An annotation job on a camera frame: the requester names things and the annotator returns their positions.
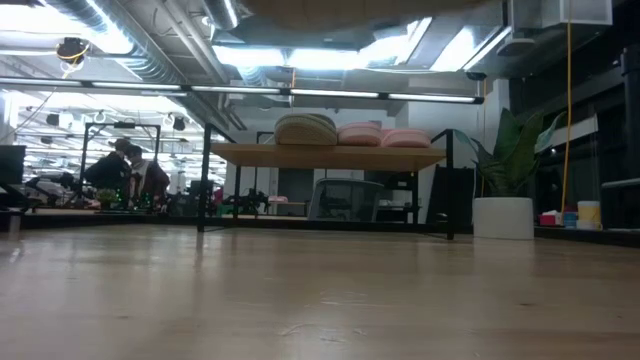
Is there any yellow and white container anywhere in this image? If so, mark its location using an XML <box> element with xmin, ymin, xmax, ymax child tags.
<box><xmin>577</xmin><ymin>200</ymin><xmax>603</xmax><ymax>231</ymax></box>

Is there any wooden shelf with black frame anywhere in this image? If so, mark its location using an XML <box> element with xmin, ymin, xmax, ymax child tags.
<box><xmin>197</xmin><ymin>122</ymin><xmax>456</xmax><ymax>241</ymax></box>

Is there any green plant in white pot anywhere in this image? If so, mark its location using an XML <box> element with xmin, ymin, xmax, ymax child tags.
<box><xmin>452</xmin><ymin>107</ymin><xmax>569</xmax><ymax>241</ymax></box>

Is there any black cabinet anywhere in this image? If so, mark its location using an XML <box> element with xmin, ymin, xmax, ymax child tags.
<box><xmin>427</xmin><ymin>167</ymin><xmax>476</xmax><ymax>224</ymax></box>

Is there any black background monitor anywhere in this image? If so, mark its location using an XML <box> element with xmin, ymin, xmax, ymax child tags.
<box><xmin>0</xmin><ymin>144</ymin><xmax>27</xmax><ymax>186</ymax></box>

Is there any small green plant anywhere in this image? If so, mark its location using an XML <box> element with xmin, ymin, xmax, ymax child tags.
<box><xmin>97</xmin><ymin>188</ymin><xmax>121</xmax><ymax>209</ymax></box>

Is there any grey mesh office chair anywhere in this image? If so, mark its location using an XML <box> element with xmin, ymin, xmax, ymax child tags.
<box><xmin>307</xmin><ymin>178</ymin><xmax>386</xmax><ymax>223</ymax></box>

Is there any white signboard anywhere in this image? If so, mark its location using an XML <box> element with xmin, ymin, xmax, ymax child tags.
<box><xmin>549</xmin><ymin>115</ymin><xmax>599</xmax><ymax>147</ymax></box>

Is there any long LED light bar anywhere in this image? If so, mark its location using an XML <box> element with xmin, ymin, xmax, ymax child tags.
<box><xmin>0</xmin><ymin>77</ymin><xmax>485</xmax><ymax>105</ymax></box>

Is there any pink rubber slide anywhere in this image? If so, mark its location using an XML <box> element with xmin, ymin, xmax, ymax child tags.
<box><xmin>337</xmin><ymin>121</ymin><xmax>385</xmax><ymax>148</ymax></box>
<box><xmin>380</xmin><ymin>128</ymin><xmax>432</xmax><ymax>149</ymax></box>

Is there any black ceiling cable reel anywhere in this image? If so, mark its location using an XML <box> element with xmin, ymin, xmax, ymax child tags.
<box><xmin>55</xmin><ymin>37</ymin><xmax>91</xmax><ymax>66</ymax></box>

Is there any black frame robot station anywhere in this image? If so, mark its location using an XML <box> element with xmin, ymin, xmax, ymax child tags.
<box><xmin>78</xmin><ymin>121</ymin><xmax>162</xmax><ymax>201</ymax></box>

